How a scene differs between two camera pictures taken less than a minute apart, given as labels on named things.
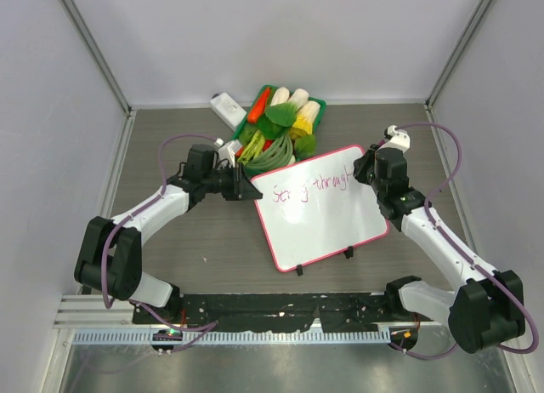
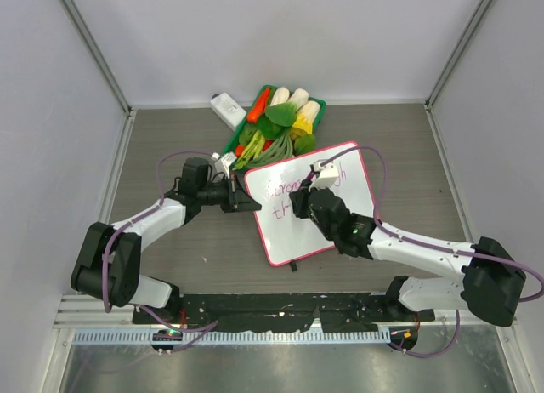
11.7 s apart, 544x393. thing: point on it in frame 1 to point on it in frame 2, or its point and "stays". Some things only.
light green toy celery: (253, 148) stays
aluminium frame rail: (90, 311) stays
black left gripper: (242, 189) to (238, 200)
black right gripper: (362, 164) to (300, 197)
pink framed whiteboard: (314, 208) stays
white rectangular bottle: (224, 106) stays
